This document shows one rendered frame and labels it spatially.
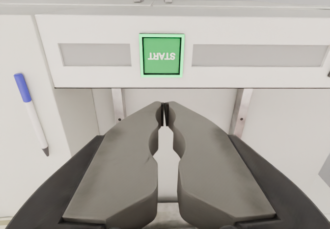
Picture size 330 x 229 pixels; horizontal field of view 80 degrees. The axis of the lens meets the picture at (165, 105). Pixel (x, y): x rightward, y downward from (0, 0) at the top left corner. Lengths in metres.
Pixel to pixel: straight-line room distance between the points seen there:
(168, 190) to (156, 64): 0.46
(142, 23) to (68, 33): 0.09
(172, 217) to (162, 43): 0.51
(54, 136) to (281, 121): 0.49
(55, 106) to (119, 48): 0.13
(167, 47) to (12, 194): 0.40
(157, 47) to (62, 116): 0.18
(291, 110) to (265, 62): 0.27
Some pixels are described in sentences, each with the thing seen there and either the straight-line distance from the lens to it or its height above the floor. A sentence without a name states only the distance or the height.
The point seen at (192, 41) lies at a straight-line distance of 0.27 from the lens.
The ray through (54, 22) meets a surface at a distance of 0.29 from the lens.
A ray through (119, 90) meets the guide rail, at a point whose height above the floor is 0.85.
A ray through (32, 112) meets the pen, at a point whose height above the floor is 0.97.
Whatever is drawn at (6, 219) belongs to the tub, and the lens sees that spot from 0.56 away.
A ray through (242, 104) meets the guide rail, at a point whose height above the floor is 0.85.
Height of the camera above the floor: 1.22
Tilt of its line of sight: 61 degrees down
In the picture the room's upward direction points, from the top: 177 degrees clockwise
